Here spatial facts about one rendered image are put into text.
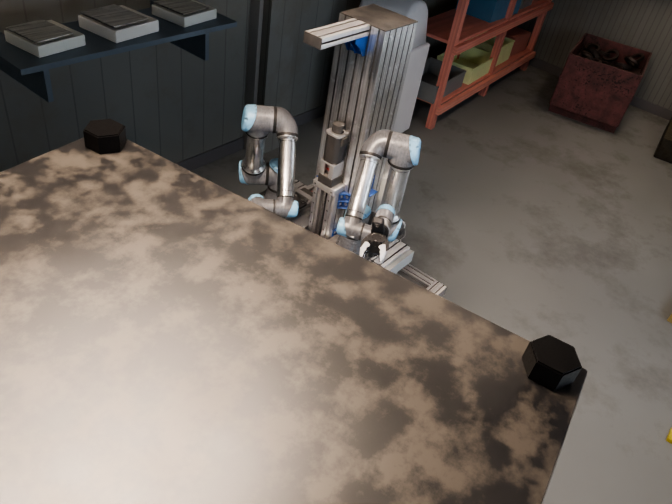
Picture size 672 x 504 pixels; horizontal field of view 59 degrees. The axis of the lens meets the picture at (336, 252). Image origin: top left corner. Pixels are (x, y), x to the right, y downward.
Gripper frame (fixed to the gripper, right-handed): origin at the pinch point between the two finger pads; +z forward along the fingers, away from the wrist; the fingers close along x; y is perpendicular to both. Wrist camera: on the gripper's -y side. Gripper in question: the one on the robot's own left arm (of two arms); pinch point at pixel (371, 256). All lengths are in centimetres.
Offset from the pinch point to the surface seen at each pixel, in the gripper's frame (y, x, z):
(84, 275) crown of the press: -61, 41, 97
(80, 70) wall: 7, 219, -155
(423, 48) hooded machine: 50, 20, -386
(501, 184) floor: 157, -71, -342
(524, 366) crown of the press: -50, -44, 90
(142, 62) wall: 15, 199, -198
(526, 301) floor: 160, -91, -179
